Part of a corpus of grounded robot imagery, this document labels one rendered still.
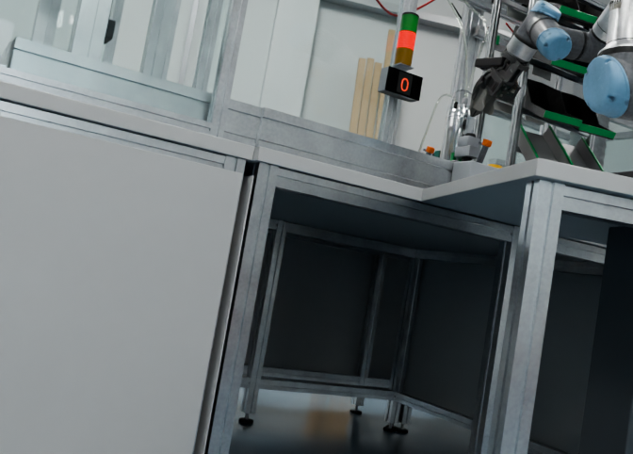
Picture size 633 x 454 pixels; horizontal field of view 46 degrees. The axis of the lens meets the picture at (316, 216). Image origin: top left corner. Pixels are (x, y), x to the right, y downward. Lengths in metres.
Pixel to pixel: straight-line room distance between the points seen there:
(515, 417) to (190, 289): 0.66
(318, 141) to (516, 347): 0.70
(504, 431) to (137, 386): 0.69
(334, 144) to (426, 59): 4.33
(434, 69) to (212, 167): 4.60
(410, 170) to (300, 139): 0.31
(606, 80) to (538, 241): 0.49
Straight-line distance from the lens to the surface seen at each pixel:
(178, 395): 1.52
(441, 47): 6.07
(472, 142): 2.16
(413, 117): 5.86
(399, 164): 1.80
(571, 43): 1.99
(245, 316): 1.53
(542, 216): 1.24
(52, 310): 1.43
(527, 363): 1.25
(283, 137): 1.64
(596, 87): 1.64
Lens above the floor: 0.61
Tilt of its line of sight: 5 degrees up
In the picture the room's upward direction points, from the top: 10 degrees clockwise
